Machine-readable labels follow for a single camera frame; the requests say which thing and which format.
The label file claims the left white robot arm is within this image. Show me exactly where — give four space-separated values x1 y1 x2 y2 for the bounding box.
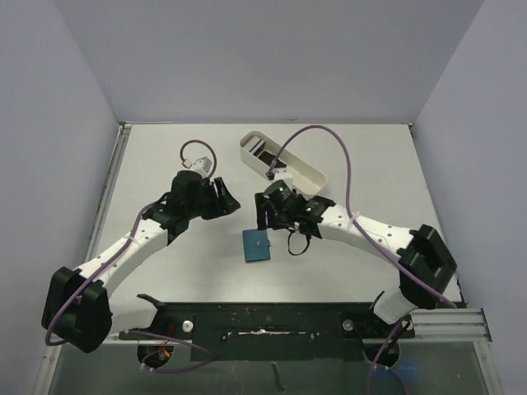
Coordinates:
41 170 240 353

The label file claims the blue leather card holder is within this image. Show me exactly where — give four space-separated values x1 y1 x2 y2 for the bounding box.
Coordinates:
242 229 271 263

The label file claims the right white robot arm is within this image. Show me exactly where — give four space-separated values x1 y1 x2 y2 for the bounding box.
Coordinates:
254 180 457 337

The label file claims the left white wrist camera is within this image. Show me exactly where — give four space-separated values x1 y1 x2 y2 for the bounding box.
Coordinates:
181 156 217 178

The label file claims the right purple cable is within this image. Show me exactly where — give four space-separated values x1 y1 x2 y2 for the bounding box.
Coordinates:
267 124 458 395

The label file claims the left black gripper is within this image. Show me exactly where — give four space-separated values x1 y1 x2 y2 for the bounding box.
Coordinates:
186 178 239 221

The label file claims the black card in tray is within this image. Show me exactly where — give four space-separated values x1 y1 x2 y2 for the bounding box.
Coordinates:
258 151 287 169

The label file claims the white oblong tray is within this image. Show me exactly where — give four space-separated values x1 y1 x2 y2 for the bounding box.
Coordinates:
239 131 327 195

